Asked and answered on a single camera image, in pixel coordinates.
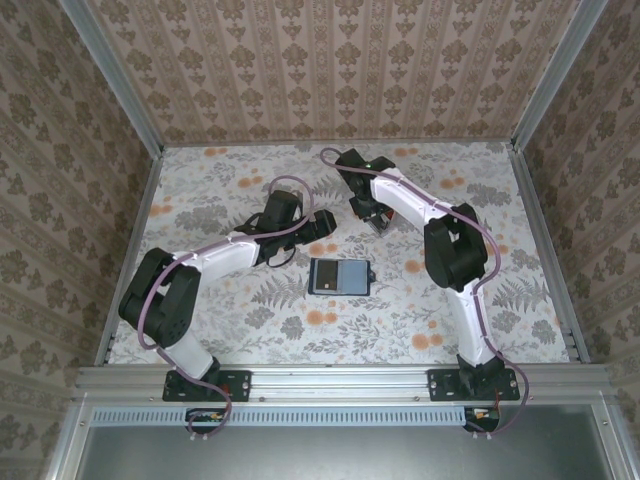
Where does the black camera cable loop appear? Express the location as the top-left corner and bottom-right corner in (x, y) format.
(260, 247), (297, 270)

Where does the dark grey credit card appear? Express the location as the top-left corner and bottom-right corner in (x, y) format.
(314, 261), (339, 293)

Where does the aluminium lower frame bar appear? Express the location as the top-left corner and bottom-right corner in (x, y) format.
(44, 399), (94, 480)
(592, 402), (639, 480)

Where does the blue leather card holder wallet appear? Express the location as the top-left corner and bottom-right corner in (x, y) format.
(307, 257), (377, 297)

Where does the aluminium side rail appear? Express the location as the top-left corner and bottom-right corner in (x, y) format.
(507, 142), (591, 364)
(94, 147), (165, 366)

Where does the black cable port with wires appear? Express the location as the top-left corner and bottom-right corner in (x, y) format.
(463, 404), (502, 434)
(184, 406), (229, 435)

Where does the aluminium frame post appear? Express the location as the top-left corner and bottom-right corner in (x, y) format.
(62, 0), (166, 156)
(509, 0), (609, 151)

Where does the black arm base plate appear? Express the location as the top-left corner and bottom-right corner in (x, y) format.
(427, 368), (521, 403)
(162, 368), (253, 403)

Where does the thin aluminium back rail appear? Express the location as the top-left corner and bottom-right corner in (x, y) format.
(160, 139), (514, 150)

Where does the grey slotted cable duct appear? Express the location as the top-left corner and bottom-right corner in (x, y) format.
(91, 407), (469, 427)

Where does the floral patterned table cover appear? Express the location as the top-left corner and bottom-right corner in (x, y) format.
(107, 141), (571, 366)

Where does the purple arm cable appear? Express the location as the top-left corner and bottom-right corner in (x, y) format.
(137, 175), (315, 444)
(319, 147), (531, 439)

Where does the grey metal panel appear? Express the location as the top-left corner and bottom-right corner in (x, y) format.
(74, 423), (619, 480)

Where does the long aluminium mounting rail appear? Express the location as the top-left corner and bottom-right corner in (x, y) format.
(74, 363), (619, 404)

